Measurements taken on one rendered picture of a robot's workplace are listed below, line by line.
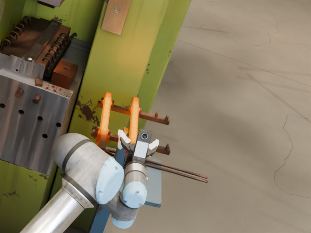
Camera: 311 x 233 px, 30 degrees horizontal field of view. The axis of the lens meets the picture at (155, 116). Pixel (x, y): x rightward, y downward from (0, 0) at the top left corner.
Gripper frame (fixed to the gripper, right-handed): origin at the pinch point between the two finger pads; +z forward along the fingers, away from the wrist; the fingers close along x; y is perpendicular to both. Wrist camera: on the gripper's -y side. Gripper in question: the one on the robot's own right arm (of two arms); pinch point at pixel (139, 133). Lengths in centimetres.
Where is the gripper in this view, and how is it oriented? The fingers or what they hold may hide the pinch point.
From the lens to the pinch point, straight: 214.1
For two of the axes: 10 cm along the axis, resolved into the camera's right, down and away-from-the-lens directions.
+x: 9.5, 2.6, 1.6
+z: 0.0, -5.3, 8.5
